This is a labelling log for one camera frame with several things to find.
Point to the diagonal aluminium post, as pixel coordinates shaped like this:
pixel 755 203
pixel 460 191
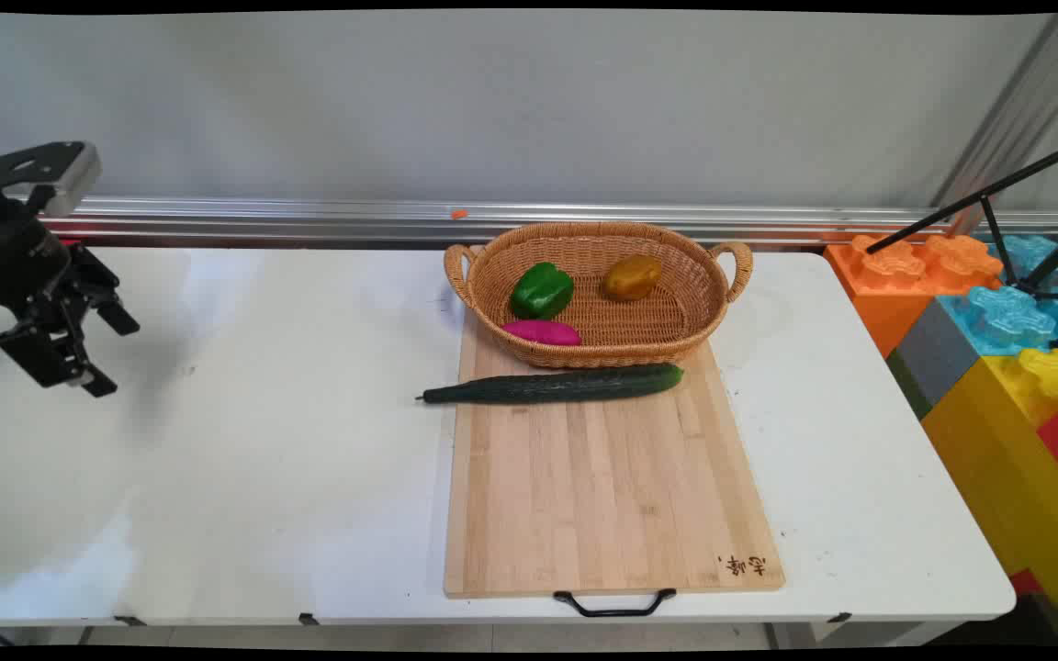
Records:
pixel 1025 101

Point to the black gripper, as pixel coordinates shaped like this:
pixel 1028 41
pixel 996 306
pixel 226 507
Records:
pixel 15 252

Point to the long dark green cucumber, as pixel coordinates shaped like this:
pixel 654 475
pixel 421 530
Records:
pixel 557 385

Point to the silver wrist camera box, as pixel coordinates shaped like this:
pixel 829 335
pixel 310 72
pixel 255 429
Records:
pixel 51 174

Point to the grey toy brick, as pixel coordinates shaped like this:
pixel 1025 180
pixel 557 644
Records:
pixel 938 353

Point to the black tripod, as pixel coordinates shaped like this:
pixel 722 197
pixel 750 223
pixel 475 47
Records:
pixel 979 196

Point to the pink sweet potato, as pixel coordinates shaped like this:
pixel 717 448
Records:
pixel 540 332

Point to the green bell pepper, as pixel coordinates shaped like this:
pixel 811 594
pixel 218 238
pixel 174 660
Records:
pixel 542 290

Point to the horizontal aluminium rail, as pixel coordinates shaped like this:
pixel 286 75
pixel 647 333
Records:
pixel 263 220

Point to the blue toy brick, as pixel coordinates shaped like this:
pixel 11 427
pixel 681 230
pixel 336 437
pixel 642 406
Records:
pixel 1007 317

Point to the orange toy brick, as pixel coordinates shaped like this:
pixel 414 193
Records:
pixel 878 303

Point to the yellow toy brick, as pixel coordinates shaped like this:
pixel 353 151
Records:
pixel 997 477

